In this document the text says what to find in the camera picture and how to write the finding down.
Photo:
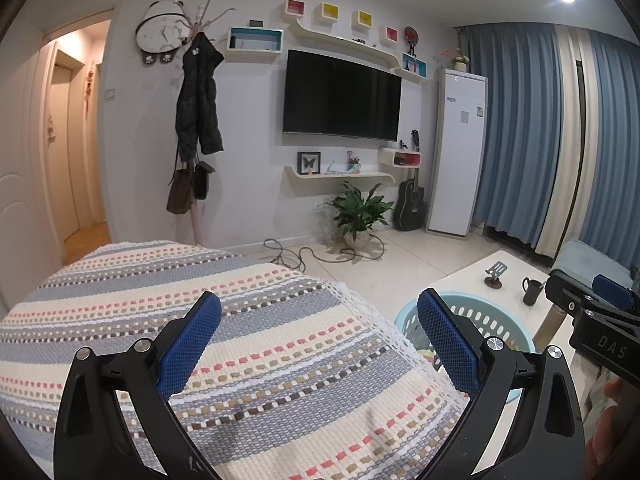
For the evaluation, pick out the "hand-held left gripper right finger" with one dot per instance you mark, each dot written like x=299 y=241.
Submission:
x=450 y=345

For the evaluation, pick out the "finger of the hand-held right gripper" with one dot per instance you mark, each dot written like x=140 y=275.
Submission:
x=565 y=292
x=612 y=289

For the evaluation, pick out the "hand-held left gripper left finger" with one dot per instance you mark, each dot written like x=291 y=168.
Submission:
x=187 y=345

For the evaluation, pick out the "light blue plastic basket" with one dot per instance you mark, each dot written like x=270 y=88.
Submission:
x=500 y=320

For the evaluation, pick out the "person's right hand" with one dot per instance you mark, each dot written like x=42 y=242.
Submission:
x=620 y=430

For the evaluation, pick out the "black mug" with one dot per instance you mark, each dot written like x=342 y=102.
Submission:
x=532 y=292

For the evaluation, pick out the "metal thermos bottle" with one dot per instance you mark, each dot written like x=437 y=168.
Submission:
x=550 y=322

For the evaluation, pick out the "striped woven blanket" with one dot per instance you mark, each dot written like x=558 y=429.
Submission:
x=250 y=360

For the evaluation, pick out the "phone stand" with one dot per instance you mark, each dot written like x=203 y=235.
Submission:
x=496 y=275

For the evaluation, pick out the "pink coat rack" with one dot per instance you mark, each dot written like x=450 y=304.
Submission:
x=198 y=222

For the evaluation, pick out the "blue curtain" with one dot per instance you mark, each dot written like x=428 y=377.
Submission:
x=510 y=135
x=615 y=160

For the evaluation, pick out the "cream curtain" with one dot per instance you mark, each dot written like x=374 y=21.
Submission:
x=562 y=160

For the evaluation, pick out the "black acoustic guitar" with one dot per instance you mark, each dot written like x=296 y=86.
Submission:
x=410 y=207

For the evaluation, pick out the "brown hanging bag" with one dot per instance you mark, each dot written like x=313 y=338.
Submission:
x=180 y=192

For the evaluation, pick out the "green potted plant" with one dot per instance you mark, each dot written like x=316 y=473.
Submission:
x=357 y=210

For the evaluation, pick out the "black hanging bag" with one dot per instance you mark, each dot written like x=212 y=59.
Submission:
x=202 y=180

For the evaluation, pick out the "white standing air conditioner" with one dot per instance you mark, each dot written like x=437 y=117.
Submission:
x=457 y=160

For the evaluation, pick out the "white and red box shelf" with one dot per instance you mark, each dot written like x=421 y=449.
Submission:
x=400 y=159

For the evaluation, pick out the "white curved lower shelf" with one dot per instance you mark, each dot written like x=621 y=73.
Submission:
x=340 y=176

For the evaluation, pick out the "white curved shelf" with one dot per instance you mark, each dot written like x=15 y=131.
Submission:
x=345 y=40
x=340 y=176

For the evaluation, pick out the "pen holder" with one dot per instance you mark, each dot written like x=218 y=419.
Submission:
x=353 y=164

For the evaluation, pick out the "white door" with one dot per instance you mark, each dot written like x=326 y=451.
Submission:
x=25 y=200

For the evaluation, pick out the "framed butterfly picture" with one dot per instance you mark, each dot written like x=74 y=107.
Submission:
x=309 y=164

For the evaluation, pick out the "black padded coat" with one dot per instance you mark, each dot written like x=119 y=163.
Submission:
x=200 y=100

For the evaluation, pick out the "flower vase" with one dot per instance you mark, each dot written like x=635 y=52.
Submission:
x=457 y=62

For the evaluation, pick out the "small teal box shelf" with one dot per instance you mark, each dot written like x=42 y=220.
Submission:
x=414 y=65

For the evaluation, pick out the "round fan ornament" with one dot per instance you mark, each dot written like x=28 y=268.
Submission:
x=411 y=35

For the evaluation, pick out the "large teal box shelf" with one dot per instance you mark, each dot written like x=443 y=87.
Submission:
x=255 y=41

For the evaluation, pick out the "white curved upper shelf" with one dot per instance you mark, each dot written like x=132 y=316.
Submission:
x=345 y=40

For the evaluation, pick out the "wall outlet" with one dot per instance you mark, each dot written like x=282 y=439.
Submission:
x=320 y=204

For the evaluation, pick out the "wall light switch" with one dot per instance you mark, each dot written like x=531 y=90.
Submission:
x=110 y=94

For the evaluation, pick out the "wall-mounted television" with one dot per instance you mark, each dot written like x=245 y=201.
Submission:
x=342 y=92

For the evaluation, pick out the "hanging wall ornament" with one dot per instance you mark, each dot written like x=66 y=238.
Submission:
x=90 y=85

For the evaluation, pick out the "round wall clock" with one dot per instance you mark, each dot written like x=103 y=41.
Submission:
x=157 y=35

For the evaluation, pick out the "red wall box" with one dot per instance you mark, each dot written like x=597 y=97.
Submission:
x=295 y=8
x=389 y=34

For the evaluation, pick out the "yellow wall box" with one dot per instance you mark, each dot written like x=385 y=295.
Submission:
x=327 y=12
x=362 y=18

